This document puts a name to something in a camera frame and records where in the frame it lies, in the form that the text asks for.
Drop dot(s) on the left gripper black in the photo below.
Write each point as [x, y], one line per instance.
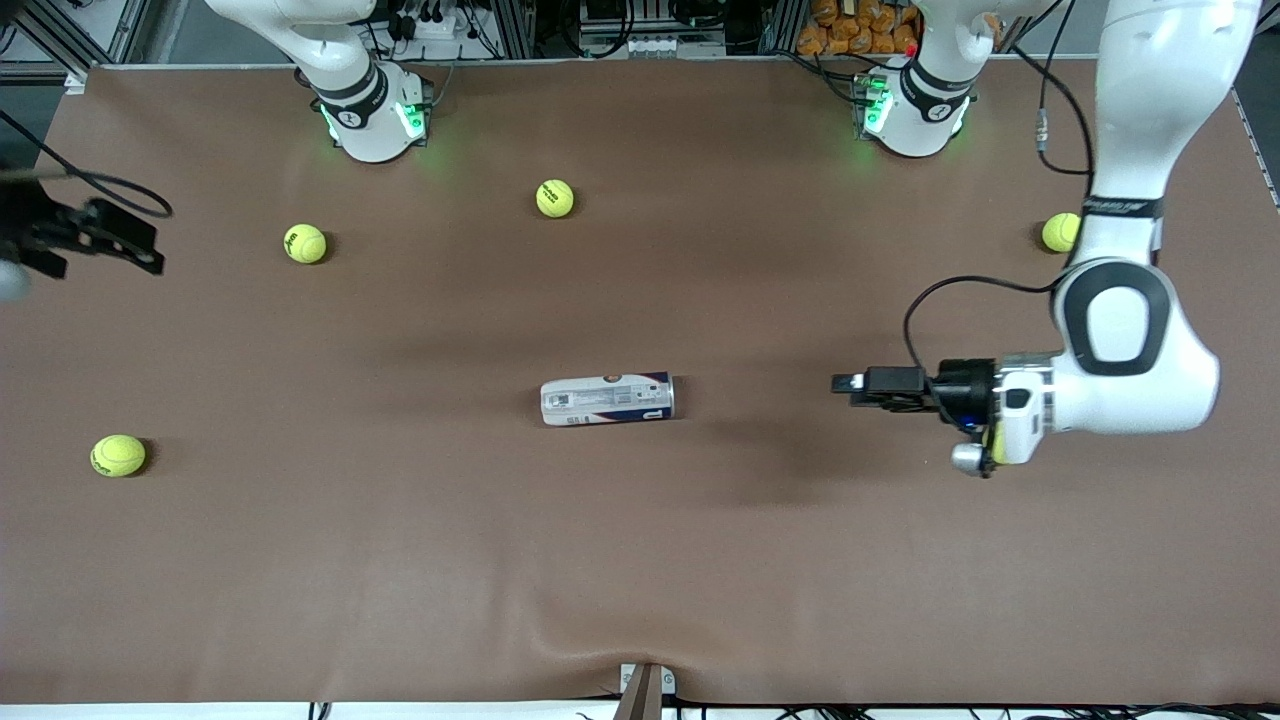
[962, 385]

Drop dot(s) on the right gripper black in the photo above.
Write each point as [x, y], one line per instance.
[28, 230]

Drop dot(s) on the clear tennis ball can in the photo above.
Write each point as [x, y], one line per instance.
[605, 400]

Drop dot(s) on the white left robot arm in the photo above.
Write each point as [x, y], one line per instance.
[1150, 100]

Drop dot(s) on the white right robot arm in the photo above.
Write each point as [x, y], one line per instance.
[365, 110]

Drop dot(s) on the brown table mat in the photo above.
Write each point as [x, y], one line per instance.
[640, 520]

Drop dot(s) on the orange packets pile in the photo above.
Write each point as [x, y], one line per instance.
[850, 35]

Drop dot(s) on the white power strip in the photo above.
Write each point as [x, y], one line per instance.
[440, 25]

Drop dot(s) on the grey control box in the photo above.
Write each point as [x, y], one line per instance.
[650, 45]

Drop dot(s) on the small white corner bracket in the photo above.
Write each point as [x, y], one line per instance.
[76, 82]

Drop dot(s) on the aluminium frame profile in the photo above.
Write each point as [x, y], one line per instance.
[120, 25]

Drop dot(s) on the aluminium frame post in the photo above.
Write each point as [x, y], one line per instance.
[780, 25]
[515, 25]

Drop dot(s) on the metal table clamp bracket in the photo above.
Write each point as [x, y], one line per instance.
[645, 700]

